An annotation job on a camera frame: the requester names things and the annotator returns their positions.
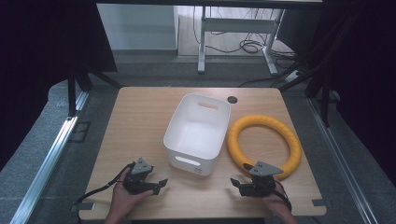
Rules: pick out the white plastic storage bin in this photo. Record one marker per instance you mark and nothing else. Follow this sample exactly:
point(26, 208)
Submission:
point(197, 137)

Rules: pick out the black round table grommet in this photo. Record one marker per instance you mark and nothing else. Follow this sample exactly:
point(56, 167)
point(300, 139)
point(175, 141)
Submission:
point(232, 100)

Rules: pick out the black curtain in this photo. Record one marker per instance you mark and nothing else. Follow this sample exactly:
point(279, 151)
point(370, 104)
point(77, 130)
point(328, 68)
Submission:
point(37, 62)
point(364, 77)

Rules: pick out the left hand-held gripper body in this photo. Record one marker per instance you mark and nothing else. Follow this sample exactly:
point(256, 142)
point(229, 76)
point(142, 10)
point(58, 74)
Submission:
point(137, 180)

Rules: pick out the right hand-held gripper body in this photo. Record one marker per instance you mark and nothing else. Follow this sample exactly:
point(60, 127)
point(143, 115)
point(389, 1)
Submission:
point(263, 182)

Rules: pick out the black tripod stand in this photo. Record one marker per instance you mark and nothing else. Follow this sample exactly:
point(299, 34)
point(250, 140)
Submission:
point(317, 84)
point(81, 81)

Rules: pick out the white power strip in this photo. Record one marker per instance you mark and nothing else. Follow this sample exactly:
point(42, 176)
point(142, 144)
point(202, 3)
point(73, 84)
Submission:
point(293, 76)

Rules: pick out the aluminium floor rail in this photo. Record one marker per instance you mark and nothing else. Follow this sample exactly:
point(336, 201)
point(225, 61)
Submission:
point(46, 168)
point(339, 161)

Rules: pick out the white metal desk frame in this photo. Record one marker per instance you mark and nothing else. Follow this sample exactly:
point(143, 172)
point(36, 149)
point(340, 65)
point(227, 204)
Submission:
point(236, 25)

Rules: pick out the person's right hand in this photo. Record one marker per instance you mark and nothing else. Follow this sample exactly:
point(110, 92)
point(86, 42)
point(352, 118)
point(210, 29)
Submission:
point(275, 203)

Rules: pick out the person's left hand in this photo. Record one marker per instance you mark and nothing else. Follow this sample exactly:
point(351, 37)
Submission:
point(124, 199)

